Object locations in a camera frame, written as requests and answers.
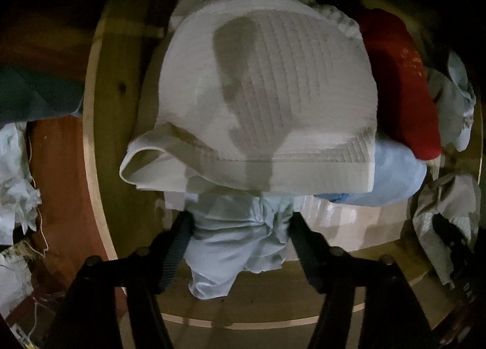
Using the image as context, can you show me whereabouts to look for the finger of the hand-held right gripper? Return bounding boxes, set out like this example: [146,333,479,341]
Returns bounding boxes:
[433,214,475,270]

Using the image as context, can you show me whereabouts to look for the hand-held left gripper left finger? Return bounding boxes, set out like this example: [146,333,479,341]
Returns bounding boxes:
[46,211,194,349]

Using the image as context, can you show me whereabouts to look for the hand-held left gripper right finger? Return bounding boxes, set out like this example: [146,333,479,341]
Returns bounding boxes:
[290,212,433,349]

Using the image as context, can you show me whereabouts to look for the grey textured underwear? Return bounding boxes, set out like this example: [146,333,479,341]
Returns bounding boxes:
[412,172,483,289]

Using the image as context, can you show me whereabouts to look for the light blue underwear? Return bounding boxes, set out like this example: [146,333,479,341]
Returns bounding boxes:
[184,193,304,300]

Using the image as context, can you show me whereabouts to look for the wooden drawer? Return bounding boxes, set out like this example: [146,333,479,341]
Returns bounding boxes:
[81,0,486,330]

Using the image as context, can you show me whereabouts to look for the red sock with gold print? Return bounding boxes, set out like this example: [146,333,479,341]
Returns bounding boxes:
[357,9,443,160]

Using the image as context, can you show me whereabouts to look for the white ribbed underwear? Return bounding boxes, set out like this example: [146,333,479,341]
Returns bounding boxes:
[119,0,378,195]

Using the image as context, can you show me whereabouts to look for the white crumpled plastic bag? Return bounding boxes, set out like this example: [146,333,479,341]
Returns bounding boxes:
[0,121,42,245]

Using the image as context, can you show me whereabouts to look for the blue cloth with white lines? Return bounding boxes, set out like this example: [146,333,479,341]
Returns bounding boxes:
[0,66,85,129]

